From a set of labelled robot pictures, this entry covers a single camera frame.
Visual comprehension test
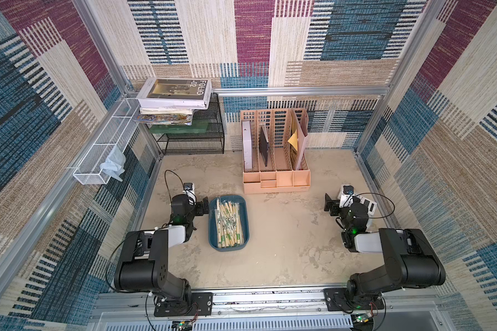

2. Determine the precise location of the teal plastic storage box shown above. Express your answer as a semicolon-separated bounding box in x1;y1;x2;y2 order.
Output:
208;195;250;252

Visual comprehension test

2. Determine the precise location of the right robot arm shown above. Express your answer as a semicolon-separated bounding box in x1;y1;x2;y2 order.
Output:
323;185;446;314

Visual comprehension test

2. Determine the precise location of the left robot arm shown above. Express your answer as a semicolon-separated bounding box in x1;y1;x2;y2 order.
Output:
113;182;208;306

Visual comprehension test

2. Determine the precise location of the white box in organizer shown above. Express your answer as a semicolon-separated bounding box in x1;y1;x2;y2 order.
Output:
242;121;253;172

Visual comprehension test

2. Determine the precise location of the white calculator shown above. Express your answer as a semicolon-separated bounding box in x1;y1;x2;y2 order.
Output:
358;195;378;217

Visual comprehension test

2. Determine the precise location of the green folder on shelf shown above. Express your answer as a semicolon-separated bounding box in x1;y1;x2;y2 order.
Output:
149;122;208;135

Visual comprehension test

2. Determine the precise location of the crumpled white tissue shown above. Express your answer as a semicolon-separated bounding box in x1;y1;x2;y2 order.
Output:
99;146;126;182

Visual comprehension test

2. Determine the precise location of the stack of colourful magazines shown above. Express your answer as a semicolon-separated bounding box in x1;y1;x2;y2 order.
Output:
133;108;194;126

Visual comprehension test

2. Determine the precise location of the yellow paper in organizer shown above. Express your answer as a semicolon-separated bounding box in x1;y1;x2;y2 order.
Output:
288;131;298;151

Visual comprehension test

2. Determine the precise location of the black notebook in organizer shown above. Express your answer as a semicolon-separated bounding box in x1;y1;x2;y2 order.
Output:
259;125;269;166

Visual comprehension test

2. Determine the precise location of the pink desktop file organizer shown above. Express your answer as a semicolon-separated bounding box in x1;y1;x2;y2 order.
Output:
240;108;311;194

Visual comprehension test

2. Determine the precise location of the large white book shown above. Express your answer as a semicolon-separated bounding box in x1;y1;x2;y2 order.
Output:
136;77;212;110

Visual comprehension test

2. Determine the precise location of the black wire mesh shelf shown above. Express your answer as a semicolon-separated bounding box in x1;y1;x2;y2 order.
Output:
149;93;225;155

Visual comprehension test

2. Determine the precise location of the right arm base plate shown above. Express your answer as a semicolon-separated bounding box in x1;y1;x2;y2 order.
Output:
323;288;385;314

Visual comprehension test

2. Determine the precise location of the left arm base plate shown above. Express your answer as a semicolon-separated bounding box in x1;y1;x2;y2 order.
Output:
153;292;213;317

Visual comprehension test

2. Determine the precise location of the white wire wall basket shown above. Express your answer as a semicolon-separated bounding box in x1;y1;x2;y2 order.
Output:
73;98;139;186

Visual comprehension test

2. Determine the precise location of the aluminium front rail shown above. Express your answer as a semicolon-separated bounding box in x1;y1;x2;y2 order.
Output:
89;283;445;322

